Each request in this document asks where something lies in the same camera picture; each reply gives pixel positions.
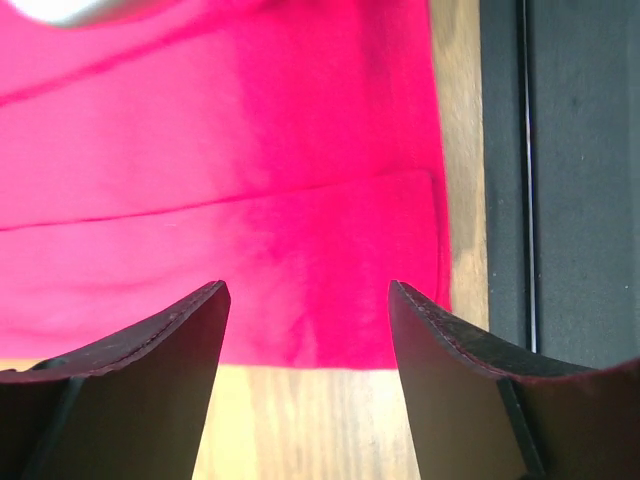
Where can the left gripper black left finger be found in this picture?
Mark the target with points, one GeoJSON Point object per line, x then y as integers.
{"type": "Point", "coordinates": [129, 406]}

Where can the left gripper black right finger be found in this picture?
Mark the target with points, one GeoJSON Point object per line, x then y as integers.
{"type": "Point", "coordinates": [480, 407]}

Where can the red t shirt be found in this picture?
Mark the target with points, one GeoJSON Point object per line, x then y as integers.
{"type": "Point", "coordinates": [291, 149]}

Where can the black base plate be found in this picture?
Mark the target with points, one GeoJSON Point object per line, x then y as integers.
{"type": "Point", "coordinates": [560, 86]}

